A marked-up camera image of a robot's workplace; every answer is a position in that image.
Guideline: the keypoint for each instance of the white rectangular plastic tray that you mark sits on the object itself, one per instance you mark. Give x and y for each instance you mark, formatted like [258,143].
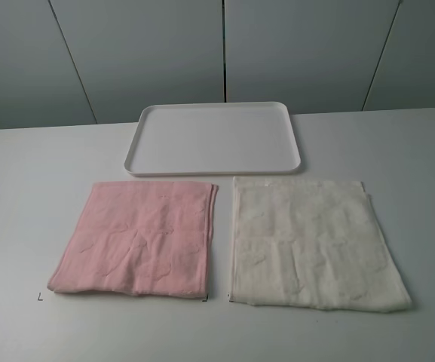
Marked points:
[213,139]

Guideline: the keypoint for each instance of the pink towel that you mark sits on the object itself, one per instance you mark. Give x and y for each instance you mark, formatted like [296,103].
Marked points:
[141,238]

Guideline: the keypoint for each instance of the cream white towel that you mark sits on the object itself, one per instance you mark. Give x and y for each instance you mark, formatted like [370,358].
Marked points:
[310,244]

